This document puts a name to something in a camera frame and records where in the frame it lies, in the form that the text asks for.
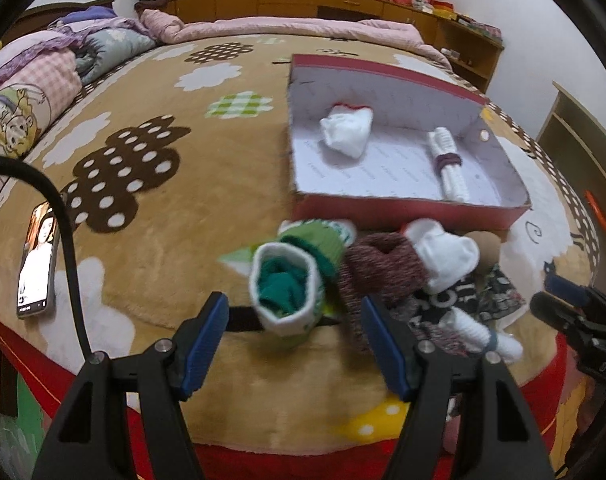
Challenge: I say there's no red cardboard box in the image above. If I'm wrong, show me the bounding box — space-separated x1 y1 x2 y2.
287 53 533 233

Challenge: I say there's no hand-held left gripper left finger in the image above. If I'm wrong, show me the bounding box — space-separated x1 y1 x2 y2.
33 291 230 480

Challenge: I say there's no colourful flat boxes stack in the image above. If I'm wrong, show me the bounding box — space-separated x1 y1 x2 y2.
456 12 501 38

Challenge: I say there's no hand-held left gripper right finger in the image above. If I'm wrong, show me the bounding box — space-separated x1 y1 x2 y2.
360 295 556 480

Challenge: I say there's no brown printed blanket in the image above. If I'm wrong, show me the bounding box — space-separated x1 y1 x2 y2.
0 35 604 461

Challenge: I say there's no orange plastic object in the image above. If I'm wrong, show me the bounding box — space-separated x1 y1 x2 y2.
586 189 606 236

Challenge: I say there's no dark wooden headboard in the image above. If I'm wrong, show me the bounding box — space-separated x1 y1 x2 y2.
13 0 116 36

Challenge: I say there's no purple cloth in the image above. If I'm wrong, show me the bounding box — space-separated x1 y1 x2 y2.
60 5 118 23

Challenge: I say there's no green and white sock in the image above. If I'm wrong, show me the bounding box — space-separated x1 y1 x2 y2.
248 241 341 346
277 218 358 281

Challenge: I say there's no long wooden cabinet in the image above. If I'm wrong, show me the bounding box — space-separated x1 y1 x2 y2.
135 0 504 93

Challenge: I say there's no dark patterned sock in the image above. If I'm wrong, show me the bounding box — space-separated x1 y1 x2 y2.
476 265 526 323

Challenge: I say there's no green sheet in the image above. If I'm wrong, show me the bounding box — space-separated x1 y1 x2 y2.
15 370 58 426

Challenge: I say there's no grey blue pillow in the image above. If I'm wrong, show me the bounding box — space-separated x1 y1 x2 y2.
73 25 156 86

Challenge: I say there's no beige sock ball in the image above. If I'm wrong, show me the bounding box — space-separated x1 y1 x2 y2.
466 230 502 266

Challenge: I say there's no white sock with red trim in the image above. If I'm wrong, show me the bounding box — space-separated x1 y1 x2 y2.
319 104 375 158
405 218 480 295

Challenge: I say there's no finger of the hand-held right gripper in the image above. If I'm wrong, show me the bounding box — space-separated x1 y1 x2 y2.
530 291 600 347
544 262 604 311

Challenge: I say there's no light wooden shelf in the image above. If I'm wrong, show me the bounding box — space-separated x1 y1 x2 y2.
536 80 606 221

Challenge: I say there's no black cable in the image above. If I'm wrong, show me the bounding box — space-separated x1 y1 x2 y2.
0 156 94 361

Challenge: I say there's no white rolled sock maroon band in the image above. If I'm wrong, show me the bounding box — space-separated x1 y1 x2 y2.
427 127 473 204

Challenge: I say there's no white sock grey band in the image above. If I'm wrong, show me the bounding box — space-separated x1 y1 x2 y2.
443 308 524 363

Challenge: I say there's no smartphone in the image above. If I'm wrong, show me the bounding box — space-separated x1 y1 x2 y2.
17 201 60 320

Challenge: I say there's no pink checkered quilt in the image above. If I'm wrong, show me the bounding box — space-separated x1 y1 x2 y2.
140 8 454 68

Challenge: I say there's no pink cartoon pillow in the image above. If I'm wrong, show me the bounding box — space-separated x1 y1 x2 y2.
0 50 82 156

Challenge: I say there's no lilac pillow with purple frill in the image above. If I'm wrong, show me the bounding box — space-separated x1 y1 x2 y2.
0 16 146 86

